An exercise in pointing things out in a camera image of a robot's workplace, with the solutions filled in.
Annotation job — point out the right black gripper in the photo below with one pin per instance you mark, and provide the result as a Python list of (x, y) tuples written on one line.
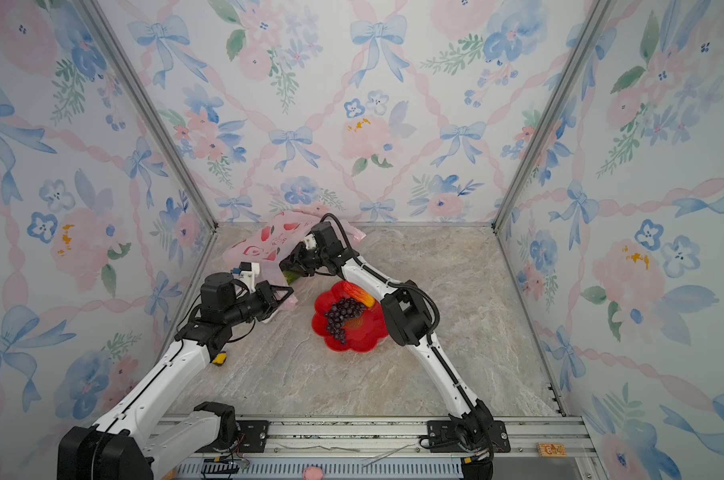
[(296, 261)]

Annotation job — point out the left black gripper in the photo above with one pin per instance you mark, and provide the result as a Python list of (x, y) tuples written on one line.
[(265, 293)]

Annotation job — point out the pink plastic bag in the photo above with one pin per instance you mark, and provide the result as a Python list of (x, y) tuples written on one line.
[(272, 243)]

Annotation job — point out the red-yellow mango fruit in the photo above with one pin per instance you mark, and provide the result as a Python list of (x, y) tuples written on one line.
[(361, 296)]

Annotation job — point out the dark grape bunch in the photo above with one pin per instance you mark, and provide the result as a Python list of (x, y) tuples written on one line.
[(339, 314)]

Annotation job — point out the green custard apple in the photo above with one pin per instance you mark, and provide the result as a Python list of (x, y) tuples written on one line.
[(291, 276)]

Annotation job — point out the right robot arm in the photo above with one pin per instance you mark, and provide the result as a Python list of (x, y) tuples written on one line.
[(411, 317)]

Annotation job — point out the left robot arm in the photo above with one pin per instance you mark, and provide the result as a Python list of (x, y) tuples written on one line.
[(120, 444)]

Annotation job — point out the small yellow black object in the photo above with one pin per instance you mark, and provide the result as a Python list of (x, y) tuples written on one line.
[(220, 359)]

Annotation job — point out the red flower-shaped plate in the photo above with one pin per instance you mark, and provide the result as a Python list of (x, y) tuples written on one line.
[(363, 335)]

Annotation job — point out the pink small object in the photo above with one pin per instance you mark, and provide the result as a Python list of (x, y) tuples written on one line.
[(313, 473)]

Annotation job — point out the small wooden tag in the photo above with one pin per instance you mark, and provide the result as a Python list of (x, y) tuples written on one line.
[(552, 450)]

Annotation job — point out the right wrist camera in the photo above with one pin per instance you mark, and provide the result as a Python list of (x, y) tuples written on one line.
[(310, 242)]

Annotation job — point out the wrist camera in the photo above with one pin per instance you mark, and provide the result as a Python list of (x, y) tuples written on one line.
[(249, 273), (310, 242)]

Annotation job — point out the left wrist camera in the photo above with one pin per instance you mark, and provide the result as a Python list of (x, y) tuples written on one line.
[(249, 273)]

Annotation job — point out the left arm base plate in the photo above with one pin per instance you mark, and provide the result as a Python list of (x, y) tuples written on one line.
[(251, 436)]

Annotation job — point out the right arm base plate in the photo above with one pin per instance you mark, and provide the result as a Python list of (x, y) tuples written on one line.
[(446, 436)]

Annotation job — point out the left corner aluminium post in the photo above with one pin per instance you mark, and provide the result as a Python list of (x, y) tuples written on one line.
[(95, 19)]

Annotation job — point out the corner aluminium post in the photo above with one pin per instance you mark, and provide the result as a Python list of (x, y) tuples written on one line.
[(95, 19), (585, 43)]

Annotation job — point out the right corner aluminium post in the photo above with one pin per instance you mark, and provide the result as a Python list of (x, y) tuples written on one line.
[(585, 43)]

